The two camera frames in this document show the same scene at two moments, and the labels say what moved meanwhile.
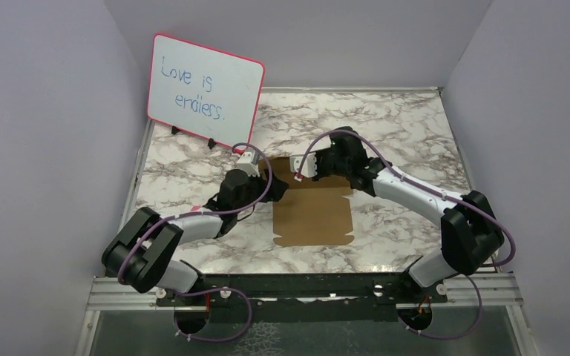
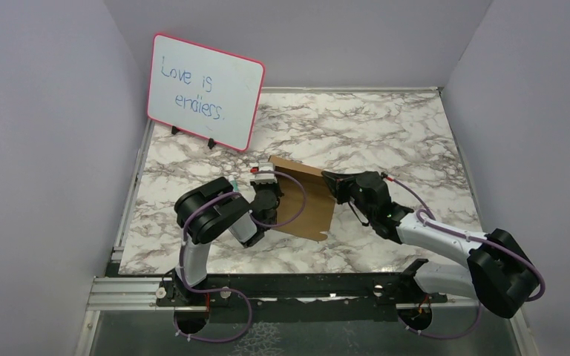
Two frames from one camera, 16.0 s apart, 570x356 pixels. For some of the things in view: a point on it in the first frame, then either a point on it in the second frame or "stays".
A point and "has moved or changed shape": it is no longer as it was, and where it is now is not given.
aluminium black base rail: (126, 294) stays
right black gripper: (319, 153) -> (339, 184)
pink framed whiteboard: (203, 90) stays
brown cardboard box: (309, 213) has moved or changed shape
